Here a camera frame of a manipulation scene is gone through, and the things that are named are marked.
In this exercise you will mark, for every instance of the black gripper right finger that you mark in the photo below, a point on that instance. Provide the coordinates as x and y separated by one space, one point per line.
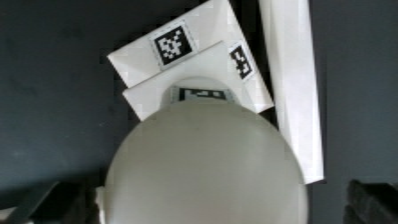
371 203

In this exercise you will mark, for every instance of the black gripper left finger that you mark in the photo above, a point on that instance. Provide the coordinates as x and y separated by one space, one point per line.
57 204

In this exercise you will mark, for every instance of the white lamp bulb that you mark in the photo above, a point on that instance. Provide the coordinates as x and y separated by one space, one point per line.
204 170

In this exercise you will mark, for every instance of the white lamp base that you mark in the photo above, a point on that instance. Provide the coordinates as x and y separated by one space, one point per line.
188 61

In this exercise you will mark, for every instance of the white U-shaped border frame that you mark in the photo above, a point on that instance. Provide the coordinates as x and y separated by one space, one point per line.
290 52

